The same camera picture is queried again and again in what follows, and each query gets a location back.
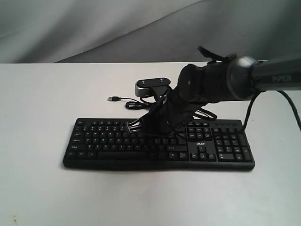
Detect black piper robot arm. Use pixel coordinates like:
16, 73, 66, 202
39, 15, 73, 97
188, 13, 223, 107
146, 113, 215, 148
127, 47, 301, 137

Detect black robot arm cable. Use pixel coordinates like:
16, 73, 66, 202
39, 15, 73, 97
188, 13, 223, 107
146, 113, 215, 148
235, 89, 301, 135

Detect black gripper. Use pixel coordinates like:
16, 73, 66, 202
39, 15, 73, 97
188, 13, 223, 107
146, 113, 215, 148
127, 94, 200, 136

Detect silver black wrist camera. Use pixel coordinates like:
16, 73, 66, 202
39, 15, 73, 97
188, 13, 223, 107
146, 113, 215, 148
135, 78, 171, 97

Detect black acer keyboard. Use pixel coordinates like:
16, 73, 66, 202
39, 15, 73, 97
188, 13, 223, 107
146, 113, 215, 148
63, 118, 255, 171

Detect grey backdrop cloth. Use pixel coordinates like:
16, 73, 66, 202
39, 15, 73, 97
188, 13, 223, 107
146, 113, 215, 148
0, 0, 301, 63

